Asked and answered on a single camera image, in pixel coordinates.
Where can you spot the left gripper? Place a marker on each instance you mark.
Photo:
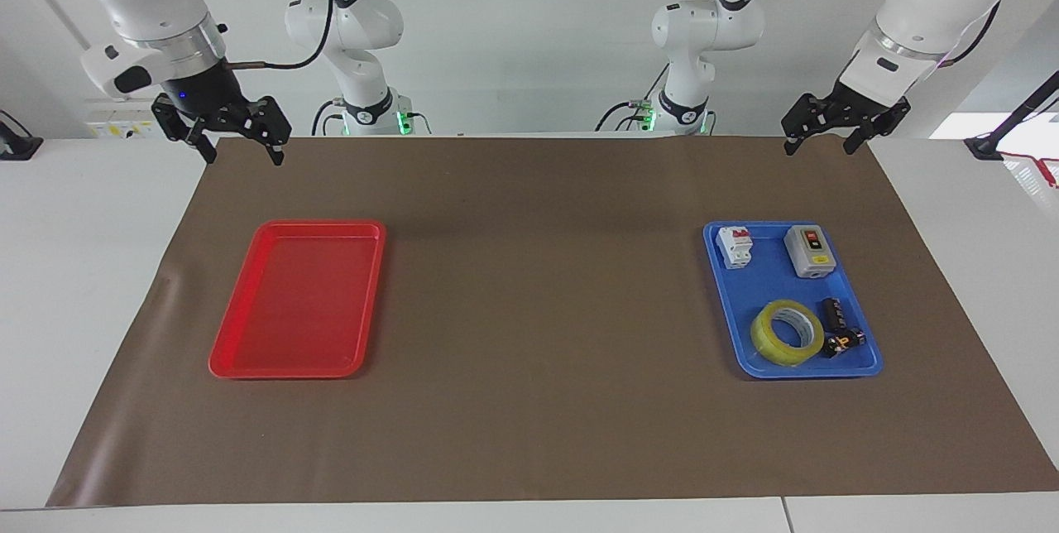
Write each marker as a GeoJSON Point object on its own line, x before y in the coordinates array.
{"type": "Point", "coordinates": [856, 105]}

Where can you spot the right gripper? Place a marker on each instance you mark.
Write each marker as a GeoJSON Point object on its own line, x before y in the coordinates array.
{"type": "Point", "coordinates": [203, 90]}

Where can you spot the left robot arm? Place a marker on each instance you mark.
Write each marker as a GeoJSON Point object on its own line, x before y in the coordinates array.
{"type": "Point", "coordinates": [935, 7]}

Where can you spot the yellow clear tape roll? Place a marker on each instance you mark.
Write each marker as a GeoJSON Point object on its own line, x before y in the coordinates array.
{"type": "Point", "coordinates": [765, 343]}

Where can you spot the black stand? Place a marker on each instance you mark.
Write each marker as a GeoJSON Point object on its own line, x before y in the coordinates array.
{"type": "Point", "coordinates": [16, 148]}
{"type": "Point", "coordinates": [984, 146]}

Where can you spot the white circuit breaker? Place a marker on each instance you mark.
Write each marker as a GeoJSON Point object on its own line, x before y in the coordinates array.
{"type": "Point", "coordinates": [735, 250]}

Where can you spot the blue plastic tray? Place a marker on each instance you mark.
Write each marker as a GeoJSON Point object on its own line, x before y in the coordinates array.
{"type": "Point", "coordinates": [769, 280]}

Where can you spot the red plastic tray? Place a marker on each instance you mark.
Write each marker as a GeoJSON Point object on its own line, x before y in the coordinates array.
{"type": "Point", "coordinates": [302, 301]}

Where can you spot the black battery lower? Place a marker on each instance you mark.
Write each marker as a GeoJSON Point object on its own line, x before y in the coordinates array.
{"type": "Point", "coordinates": [844, 343]}

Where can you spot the grey switch box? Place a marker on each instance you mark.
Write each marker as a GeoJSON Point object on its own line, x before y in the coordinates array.
{"type": "Point", "coordinates": [807, 256]}

